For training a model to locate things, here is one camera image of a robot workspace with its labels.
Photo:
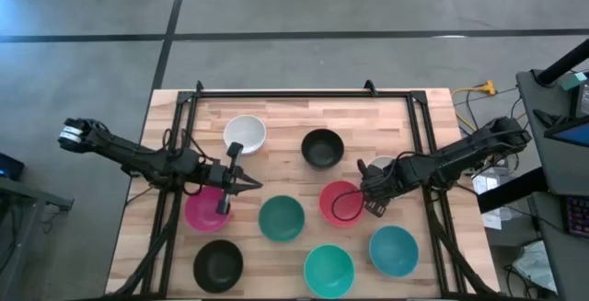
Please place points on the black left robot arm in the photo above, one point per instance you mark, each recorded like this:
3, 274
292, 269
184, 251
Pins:
138, 156

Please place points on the grey desk with keyboard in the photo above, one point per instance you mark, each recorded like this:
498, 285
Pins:
559, 255

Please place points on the grey metal stand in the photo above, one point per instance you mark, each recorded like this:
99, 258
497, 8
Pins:
23, 209

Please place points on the dark green bowl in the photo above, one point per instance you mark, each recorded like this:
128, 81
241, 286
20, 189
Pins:
281, 218

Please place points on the black box with blue light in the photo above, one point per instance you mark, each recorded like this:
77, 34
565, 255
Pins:
9, 166

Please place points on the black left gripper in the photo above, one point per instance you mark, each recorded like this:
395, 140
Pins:
218, 177

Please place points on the black pole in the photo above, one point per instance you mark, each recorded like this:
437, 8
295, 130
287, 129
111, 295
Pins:
563, 64

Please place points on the backlit keyboard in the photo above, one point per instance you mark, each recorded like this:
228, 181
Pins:
579, 216

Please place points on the black metal table frame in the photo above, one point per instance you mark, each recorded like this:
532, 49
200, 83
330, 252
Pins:
299, 94

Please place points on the blue bowl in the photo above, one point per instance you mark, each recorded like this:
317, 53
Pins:
393, 251

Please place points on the yellow power plug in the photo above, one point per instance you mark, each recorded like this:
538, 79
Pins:
488, 88

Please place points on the pink bowl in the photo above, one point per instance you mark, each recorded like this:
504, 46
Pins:
202, 213

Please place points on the white bowl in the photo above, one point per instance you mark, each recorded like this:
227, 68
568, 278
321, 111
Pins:
244, 128
381, 160

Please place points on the white plastic bag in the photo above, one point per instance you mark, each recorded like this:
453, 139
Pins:
534, 264

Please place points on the monitor with blue screen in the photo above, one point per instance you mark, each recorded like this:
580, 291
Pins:
573, 134

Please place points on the teal box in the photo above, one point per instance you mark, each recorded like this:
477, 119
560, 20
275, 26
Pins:
575, 81

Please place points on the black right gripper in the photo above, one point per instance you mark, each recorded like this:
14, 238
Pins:
386, 181

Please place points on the turquoise bowl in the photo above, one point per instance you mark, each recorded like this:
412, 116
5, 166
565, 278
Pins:
329, 271

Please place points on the black beam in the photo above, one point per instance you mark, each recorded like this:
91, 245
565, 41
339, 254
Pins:
511, 193

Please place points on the white papers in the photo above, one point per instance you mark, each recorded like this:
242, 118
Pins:
488, 183

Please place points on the black bowl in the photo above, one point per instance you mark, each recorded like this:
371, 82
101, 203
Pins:
322, 148
217, 265

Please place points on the black frame clamp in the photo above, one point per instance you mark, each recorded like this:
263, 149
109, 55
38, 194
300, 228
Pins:
199, 85
370, 87

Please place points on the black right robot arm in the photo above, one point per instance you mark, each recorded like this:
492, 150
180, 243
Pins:
460, 153

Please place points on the grey desk with monitor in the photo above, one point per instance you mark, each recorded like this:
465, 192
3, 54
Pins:
543, 121

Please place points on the red bowl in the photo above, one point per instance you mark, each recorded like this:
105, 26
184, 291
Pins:
345, 204

